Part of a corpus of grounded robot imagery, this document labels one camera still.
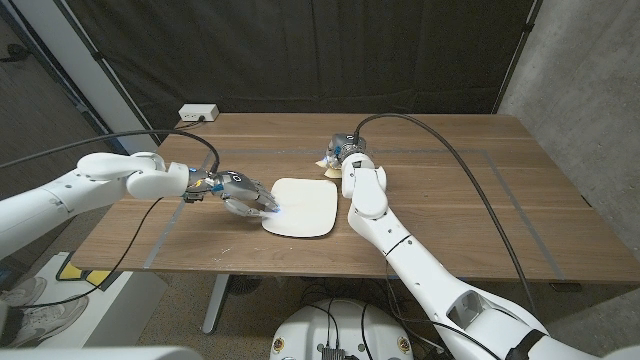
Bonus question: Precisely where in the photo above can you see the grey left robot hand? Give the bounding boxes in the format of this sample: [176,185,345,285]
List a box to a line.
[183,168,282,219]

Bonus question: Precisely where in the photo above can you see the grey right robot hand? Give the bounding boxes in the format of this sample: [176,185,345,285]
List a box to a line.
[324,132,368,171]

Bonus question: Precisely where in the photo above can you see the yellow sponge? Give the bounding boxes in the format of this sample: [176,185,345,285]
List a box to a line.
[314,157,344,180]

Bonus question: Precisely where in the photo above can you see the white paper plate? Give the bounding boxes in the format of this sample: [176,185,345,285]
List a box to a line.
[261,177,340,239]

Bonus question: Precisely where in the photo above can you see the white power strip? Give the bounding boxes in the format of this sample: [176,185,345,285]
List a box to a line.
[177,103,220,123]

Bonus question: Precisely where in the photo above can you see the black round fan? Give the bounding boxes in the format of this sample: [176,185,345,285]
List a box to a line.
[227,274,264,297]

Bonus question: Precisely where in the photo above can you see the black backdrop curtain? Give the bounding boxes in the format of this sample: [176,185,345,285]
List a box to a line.
[52,0,544,142]

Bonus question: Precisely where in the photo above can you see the grey table leg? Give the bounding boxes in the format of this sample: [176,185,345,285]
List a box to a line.
[200,273,231,335]

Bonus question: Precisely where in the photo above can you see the white floor board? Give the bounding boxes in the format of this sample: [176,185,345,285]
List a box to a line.
[29,251,169,349]

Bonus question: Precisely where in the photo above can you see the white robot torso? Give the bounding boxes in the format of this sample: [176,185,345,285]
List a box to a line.
[269,298,415,360]

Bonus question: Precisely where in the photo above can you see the black backdrop stand pole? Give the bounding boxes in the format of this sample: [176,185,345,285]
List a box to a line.
[491,0,544,114]
[52,0,162,146]

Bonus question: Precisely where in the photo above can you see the grey sneaker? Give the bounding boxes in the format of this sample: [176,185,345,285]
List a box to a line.
[0,276,47,312]
[4,293,90,349]

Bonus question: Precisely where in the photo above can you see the black power strip cable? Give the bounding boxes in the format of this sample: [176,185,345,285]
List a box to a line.
[172,115,205,132]

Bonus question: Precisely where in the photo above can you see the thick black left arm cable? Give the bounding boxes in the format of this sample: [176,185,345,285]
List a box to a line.
[0,129,221,175]

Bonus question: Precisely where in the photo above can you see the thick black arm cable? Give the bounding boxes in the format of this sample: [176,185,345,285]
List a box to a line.
[0,129,221,175]
[352,113,539,316]

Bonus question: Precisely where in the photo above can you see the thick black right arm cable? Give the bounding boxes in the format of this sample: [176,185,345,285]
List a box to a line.
[352,113,539,316]

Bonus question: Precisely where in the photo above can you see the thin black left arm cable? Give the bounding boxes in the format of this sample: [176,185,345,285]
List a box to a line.
[22,197,164,309]

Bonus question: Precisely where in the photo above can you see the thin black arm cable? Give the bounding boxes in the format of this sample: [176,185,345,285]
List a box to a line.
[22,197,164,309]
[384,262,503,360]

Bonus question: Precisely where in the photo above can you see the black torso cable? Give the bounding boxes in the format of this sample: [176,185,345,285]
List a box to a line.
[305,298,341,349]

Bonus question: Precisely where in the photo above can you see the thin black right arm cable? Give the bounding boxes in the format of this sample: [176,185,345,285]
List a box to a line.
[384,262,503,360]

